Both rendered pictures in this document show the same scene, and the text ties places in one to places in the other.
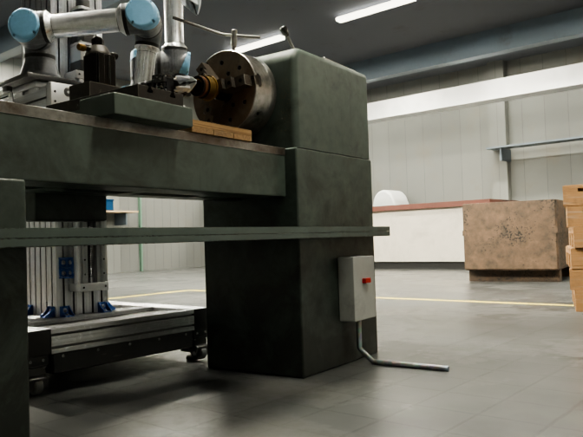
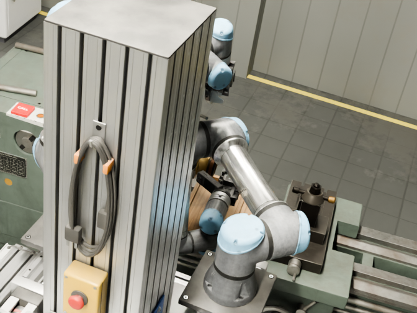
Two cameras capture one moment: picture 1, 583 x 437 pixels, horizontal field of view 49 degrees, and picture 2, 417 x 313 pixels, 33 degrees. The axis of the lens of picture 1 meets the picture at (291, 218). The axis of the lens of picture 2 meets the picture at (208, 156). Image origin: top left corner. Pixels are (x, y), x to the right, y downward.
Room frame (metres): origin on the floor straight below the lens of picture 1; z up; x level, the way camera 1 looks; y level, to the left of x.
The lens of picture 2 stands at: (3.20, 2.20, 2.62)
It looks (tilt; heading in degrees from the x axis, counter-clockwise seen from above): 36 degrees down; 245
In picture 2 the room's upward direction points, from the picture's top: 10 degrees clockwise
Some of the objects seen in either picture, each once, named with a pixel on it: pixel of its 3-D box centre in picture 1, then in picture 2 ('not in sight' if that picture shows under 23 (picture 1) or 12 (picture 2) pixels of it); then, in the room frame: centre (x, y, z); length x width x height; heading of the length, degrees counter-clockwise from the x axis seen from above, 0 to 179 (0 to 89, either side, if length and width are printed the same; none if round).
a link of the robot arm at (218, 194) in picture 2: not in sight; (219, 202); (2.34, 0.51, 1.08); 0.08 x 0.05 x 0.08; 145
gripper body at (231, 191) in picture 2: (160, 87); (227, 189); (2.28, 0.45, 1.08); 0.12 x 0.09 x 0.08; 55
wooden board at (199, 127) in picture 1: (184, 137); (226, 212); (2.22, 0.36, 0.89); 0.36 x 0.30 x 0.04; 55
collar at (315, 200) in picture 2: (98, 51); (313, 194); (2.03, 0.60, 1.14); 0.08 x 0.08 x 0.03
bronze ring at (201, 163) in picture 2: (205, 88); (203, 163); (2.32, 0.30, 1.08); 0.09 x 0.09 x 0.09; 55
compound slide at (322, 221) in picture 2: (106, 96); (297, 222); (2.05, 0.58, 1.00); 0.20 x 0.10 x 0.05; 145
